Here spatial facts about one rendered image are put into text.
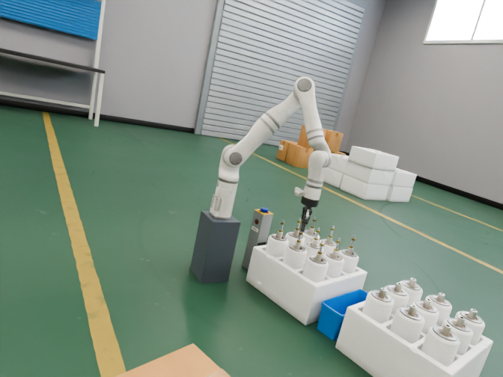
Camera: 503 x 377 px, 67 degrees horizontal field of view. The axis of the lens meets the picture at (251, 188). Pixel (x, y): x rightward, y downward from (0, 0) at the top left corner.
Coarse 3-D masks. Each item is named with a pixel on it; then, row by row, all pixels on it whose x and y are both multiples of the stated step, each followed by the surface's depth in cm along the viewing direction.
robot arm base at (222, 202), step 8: (224, 184) 166; (232, 184) 166; (216, 192) 169; (224, 192) 167; (232, 192) 168; (216, 200) 168; (224, 200) 168; (232, 200) 170; (216, 208) 168; (224, 208) 168; (232, 208) 172; (216, 216) 169; (224, 216) 170
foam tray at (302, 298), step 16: (256, 256) 178; (272, 256) 173; (256, 272) 178; (272, 272) 170; (288, 272) 163; (256, 288) 178; (272, 288) 170; (288, 288) 163; (304, 288) 157; (320, 288) 155; (336, 288) 164; (352, 288) 173; (288, 304) 163; (304, 304) 157; (320, 304) 159; (304, 320) 157
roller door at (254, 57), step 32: (224, 0) 626; (256, 0) 649; (288, 0) 678; (320, 0) 709; (352, 0) 745; (224, 32) 640; (256, 32) 667; (288, 32) 700; (320, 32) 730; (352, 32) 766; (224, 64) 657; (256, 64) 687; (288, 64) 718; (320, 64) 753; (352, 64) 794; (224, 96) 675; (256, 96) 706; (320, 96) 777; (224, 128) 694; (288, 128) 763
